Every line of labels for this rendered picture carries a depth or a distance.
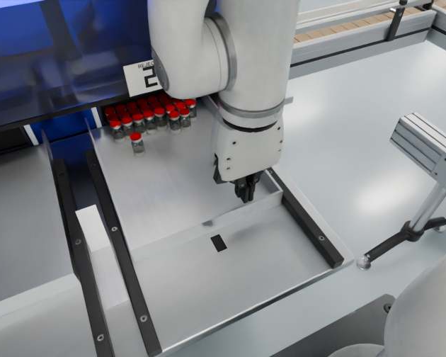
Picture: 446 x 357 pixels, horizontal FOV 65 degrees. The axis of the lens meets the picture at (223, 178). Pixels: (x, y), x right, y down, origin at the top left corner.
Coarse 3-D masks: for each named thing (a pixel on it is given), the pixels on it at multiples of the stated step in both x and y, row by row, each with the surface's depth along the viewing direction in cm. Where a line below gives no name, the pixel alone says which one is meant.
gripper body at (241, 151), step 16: (224, 128) 45; (240, 128) 44; (256, 128) 44; (272, 128) 47; (224, 144) 46; (240, 144) 46; (256, 144) 47; (272, 144) 49; (224, 160) 47; (240, 160) 48; (256, 160) 50; (272, 160) 52; (224, 176) 50; (240, 176) 51
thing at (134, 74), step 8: (136, 64) 60; (144, 64) 61; (152, 64) 61; (128, 72) 60; (136, 72) 61; (144, 72) 62; (128, 80) 61; (136, 80) 62; (152, 80) 63; (128, 88) 62; (136, 88) 63; (144, 88) 64; (152, 88) 64; (160, 88) 65
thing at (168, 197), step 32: (96, 128) 74; (192, 128) 74; (128, 160) 68; (160, 160) 68; (192, 160) 68; (128, 192) 63; (160, 192) 63; (192, 192) 63; (224, 192) 63; (256, 192) 63; (128, 224) 58; (160, 224) 58; (192, 224) 58; (224, 224) 58
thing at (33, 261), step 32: (0, 160) 68; (32, 160) 68; (0, 192) 63; (32, 192) 63; (0, 224) 58; (32, 224) 58; (64, 224) 56; (0, 256) 54; (32, 256) 54; (64, 256) 54; (0, 288) 51; (32, 288) 47; (64, 288) 50
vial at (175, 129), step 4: (172, 112) 71; (176, 112) 71; (172, 116) 70; (176, 116) 70; (172, 120) 71; (176, 120) 71; (172, 124) 71; (176, 124) 71; (180, 124) 72; (172, 128) 72; (176, 128) 72; (180, 128) 73; (172, 132) 73; (176, 132) 73; (180, 132) 73
